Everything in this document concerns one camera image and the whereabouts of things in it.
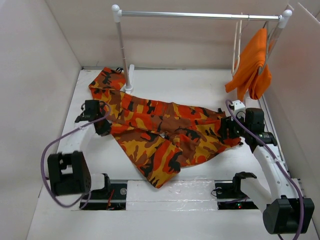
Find grey hanger holding cloth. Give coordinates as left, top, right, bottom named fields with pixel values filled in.
left=258, top=21, right=283, bottom=75

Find orange cloth on hanger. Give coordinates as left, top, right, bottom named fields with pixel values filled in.
left=225, top=28, right=272, bottom=101

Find white metal clothes rack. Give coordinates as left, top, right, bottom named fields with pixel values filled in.
left=111, top=4, right=293, bottom=94

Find empty white hanger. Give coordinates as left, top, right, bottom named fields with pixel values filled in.
left=231, top=19, right=243, bottom=76

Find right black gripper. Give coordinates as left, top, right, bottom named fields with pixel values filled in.
left=216, top=111, right=250, bottom=140

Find orange camouflage trousers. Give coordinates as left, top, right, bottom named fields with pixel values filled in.
left=89, top=67, right=241, bottom=188

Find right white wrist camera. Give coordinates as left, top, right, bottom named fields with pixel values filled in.
left=229, top=100, right=246, bottom=118

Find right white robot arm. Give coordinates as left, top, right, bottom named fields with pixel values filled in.
left=218, top=100, right=315, bottom=240

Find white foam block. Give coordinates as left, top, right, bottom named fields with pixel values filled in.
left=126, top=179, right=218, bottom=212

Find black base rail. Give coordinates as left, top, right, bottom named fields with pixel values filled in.
left=79, top=180, right=257, bottom=211

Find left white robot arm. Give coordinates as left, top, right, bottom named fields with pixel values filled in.
left=47, top=100, right=111, bottom=197

